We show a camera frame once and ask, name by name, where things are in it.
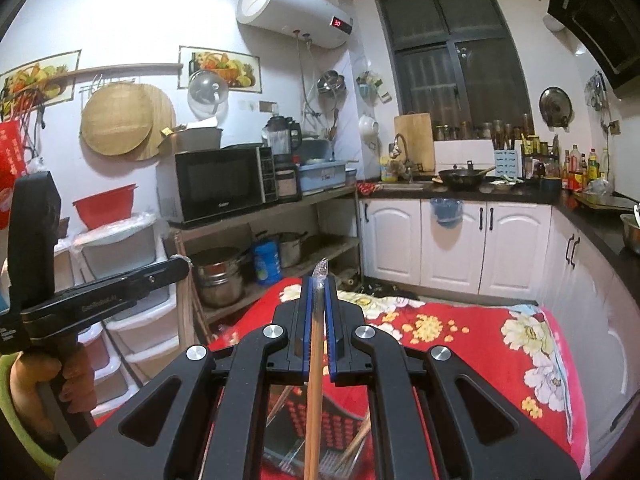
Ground wooden storage shelf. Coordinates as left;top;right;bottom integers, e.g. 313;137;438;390
167;185;363;341

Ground wooden wall rail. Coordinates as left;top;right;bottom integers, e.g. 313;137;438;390
65;62;183;81

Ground row of windowsill jars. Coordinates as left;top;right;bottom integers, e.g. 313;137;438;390
434;115;533;142

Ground open cardboard box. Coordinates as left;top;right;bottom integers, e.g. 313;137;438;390
160;119;224;155

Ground cluster of condiment bottles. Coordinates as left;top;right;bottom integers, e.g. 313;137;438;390
560;145;613;193

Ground fruit wall poster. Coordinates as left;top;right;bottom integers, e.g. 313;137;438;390
179;46;262;95
0;50;82;106

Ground hanging wall basket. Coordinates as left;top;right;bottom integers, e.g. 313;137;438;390
356;71;393;106

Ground black blender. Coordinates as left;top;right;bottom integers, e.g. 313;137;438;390
262;115;303;203

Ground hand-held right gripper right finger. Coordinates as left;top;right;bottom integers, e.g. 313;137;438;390
325;276;581;480

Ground white and blue knife block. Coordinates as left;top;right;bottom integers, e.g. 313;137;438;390
492;147;525;178

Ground white plastic drawer unit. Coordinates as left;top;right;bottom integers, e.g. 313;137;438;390
52;237;126;411
72;212;181;366

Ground red floral blanket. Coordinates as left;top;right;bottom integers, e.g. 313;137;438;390
92;280;588;480

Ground black spice rack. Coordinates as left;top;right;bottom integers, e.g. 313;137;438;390
520;132;561;181

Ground blue canister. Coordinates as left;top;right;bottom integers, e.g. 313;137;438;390
252;240;281;286

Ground hanging steel pots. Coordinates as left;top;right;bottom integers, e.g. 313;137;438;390
316;71;347;106

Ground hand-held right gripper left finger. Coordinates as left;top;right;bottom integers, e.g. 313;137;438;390
55;276;314;480

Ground steel bowl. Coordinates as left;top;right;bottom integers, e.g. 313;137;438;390
620;212;640;256

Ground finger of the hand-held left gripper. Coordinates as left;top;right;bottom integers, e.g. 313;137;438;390
132;256;192;295

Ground red plastic basin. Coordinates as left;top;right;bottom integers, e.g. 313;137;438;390
72;183;139;231

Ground blue hanging bin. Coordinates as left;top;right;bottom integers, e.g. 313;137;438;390
430;197;463;228

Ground round bamboo tray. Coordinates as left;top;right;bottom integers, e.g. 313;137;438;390
80;82;153;156

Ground small steel pot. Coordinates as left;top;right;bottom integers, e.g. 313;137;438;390
277;231;308;268

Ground bunch of chopsticks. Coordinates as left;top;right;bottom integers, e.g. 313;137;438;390
267;385;373;468

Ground round wooden board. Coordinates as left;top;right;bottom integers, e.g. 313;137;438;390
125;85;177;162

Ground white water heater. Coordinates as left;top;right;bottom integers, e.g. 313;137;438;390
236;0;353;48

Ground grey plastic grid utensil holder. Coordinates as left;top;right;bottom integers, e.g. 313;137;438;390
264;385;373;480

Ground black range hood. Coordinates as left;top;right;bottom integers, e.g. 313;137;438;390
547;0;640;88

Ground white kitchen cabinets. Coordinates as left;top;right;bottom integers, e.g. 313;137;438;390
360;197;640;441

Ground black wok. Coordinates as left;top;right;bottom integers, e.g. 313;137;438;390
439;160;491;192

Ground red hanging banner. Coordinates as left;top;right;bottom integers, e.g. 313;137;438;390
0;120;27;231

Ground large steel steamer pot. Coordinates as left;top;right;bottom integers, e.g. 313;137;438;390
192;246;248;308

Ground wooden cutting board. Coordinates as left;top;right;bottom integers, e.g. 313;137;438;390
393;112;435;173

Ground dark pot lid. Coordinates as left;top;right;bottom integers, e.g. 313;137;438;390
539;86;573;128

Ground blue dish basin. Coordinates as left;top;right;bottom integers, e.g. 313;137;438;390
297;157;358;196

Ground person's left hand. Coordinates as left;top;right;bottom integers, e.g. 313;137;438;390
7;346;99;415

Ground black and white microwave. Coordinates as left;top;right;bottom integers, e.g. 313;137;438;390
156;146;278;226

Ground metal sink faucet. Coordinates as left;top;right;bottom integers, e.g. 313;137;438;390
389;132;416;183

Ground hanging metal utensils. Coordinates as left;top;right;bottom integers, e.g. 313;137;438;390
585;70;608;111

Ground dark framed window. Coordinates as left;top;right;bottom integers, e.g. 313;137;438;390
372;0;533;131

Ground bamboo chopstick pair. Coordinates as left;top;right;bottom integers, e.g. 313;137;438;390
299;257;331;480

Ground glass pot lid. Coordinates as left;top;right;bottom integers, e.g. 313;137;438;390
187;70;230;116

